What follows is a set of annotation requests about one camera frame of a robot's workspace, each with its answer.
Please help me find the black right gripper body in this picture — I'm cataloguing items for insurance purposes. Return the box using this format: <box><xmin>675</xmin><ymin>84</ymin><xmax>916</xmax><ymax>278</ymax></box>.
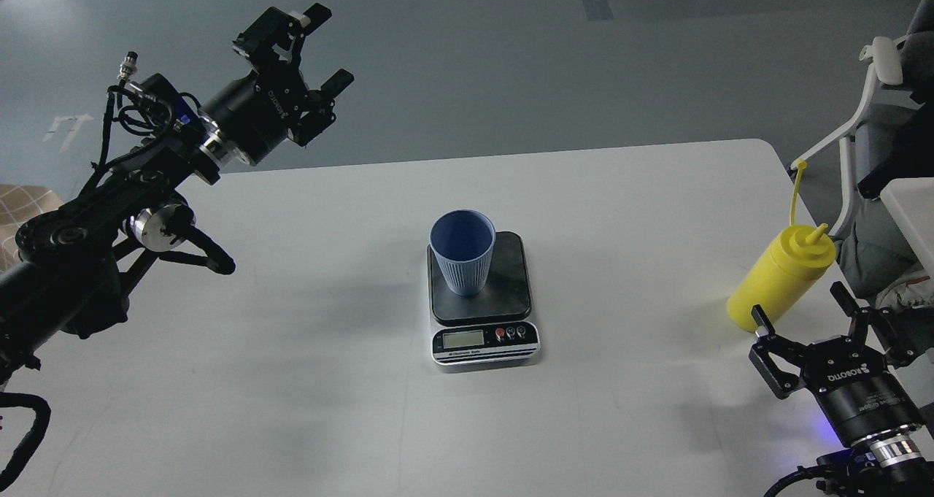
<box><xmin>801</xmin><ymin>336</ymin><xmax>924</xmax><ymax>447</ymax></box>

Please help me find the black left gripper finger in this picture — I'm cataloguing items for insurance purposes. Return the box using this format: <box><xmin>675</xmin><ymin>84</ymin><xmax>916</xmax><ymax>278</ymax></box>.
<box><xmin>289</xmin><ymin>69</ymin><xmax>355</xmax><ymax>147</ymax></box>
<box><xmin>233</xmin><ymin>4</ymin><xmax>331</xmax><ymax>89</ymax></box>

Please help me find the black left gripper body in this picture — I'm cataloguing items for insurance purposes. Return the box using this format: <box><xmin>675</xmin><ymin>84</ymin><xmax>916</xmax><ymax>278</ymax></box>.
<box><xmin>201</xmin><ymin>70</ymin><xmax>309</xmax><ymax>166</ymax></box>

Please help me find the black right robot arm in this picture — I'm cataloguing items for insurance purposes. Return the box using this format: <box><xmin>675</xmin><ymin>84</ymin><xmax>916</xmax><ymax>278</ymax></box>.
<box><xmin>749</xmin><ymin>282</ymin><xmax>932</xmax><ymax>496</ymax></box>

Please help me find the beige checkered cloth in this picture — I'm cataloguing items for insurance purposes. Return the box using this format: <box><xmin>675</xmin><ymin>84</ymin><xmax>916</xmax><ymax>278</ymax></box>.
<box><xmin>1</xmin><ymin>184</ymin><xmax>63</xmax><ymax>273</ymax></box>

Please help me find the yellow squeeze bottle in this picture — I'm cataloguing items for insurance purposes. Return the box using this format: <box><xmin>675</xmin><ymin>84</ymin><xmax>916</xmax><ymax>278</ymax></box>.
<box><xmin>726</xmin><ymin>160</ymin><xmax>836</xmax><ymax>333</ymax></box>

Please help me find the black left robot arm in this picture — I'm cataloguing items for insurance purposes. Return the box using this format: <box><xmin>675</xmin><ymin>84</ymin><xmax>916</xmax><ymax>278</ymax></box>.
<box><xmin>2</xmin><ymin>4</ymin><xmax>354</xmax><ymax>384</ymax></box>

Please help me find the blue ribbed cup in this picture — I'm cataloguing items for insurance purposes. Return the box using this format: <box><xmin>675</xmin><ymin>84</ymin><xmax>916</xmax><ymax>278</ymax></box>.
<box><xmin>429</xmin><ymin>209</ymin><xmax>496</xmax><ymax>296</ymax></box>

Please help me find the digital kitchen scale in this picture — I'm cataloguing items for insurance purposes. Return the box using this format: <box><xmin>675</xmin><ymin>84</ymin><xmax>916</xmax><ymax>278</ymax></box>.
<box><xmin>426</xmin><ymin>231</ymin><xmax>541</xmax><ymax>370</ymax></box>

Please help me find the white office chair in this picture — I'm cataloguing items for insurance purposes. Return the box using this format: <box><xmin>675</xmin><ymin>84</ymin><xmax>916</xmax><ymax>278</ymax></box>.
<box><xmin>800</xmin><ymin>0</ymin><xmax>932</xmax><ymax>301</ymax></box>

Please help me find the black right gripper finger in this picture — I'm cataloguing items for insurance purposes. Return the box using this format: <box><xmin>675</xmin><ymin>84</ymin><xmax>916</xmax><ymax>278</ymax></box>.
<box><xmin>830</xmin><ymin>281</ymin><xmax>922</xmax><ymax>369</ymax></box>
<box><xmin>749</xmin><ymin>304</ymin><xmax>822</xmax><ymax>401</ymax></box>

